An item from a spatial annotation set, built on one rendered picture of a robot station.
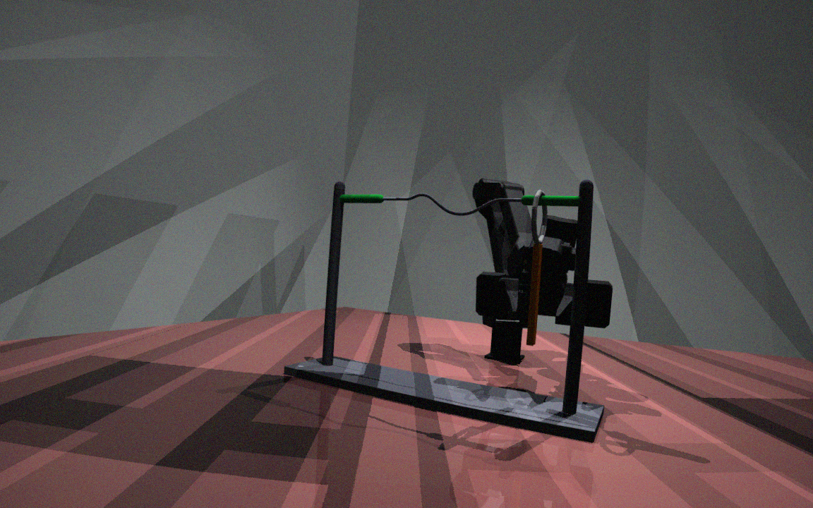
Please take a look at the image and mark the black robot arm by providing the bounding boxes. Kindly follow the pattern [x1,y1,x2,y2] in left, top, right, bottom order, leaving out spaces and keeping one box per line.
[472,179,577,363]

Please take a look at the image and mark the orange handle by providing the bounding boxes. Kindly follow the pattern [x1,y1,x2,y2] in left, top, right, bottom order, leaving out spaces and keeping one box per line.
[526,190,548,346]

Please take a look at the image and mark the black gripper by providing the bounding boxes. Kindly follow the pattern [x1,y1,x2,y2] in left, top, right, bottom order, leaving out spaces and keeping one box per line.
[476,272,613,328]

